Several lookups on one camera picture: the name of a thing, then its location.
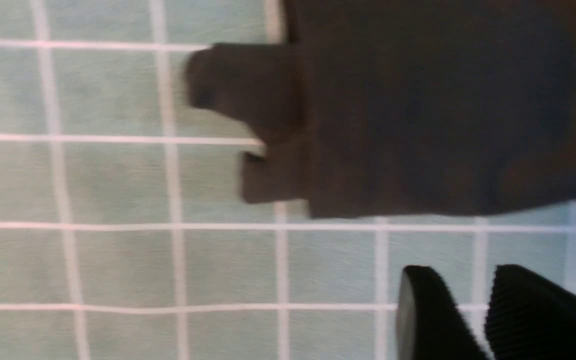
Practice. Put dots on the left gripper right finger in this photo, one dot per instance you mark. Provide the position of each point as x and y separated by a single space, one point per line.
529 317

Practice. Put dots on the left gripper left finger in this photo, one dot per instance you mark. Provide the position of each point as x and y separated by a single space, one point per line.
429 325

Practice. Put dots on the dark gray long-sleeve top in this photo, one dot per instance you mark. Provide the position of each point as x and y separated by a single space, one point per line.
403 107

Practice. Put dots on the green checkered tablecloth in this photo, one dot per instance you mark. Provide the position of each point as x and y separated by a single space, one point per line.
121 233

